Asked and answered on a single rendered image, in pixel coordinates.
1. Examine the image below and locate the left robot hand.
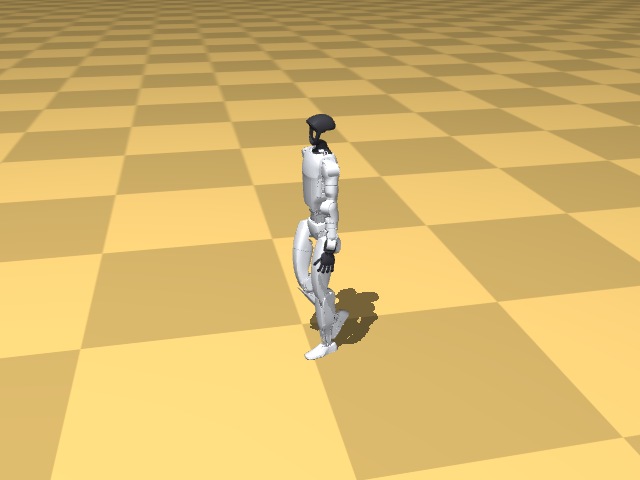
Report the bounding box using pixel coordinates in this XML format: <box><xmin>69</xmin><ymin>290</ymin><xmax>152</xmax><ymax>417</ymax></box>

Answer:
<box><xmin>313</xmin><ymin>240</ymin><xmax>337</xmax><ymax>273</ymax></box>

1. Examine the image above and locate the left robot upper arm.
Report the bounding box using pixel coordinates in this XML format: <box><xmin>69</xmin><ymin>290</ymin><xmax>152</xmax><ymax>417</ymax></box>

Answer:
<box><xmin>320</xmin><ymin>159</ymin><xmax>340</xmax><ymax>215</ymax></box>

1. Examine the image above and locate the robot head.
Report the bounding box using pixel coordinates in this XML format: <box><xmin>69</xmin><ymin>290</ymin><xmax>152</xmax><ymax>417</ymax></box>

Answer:
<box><xmin>306</xmin><ymin>114</ymin><xmax>336</xmax><ymax>154</ymax></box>

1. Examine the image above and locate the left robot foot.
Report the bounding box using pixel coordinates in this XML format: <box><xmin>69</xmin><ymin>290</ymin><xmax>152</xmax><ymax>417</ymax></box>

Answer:
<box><xmin>305</xmin><ymin>340</ymin><xmax>338</xmax><ymax>360</ymax></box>

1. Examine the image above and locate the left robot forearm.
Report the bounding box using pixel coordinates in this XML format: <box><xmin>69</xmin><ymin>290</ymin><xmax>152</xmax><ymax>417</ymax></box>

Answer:
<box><xmin>325</xmin><ymin>203</ymin><xmax>339</xmax><ymax>250</ymax></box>

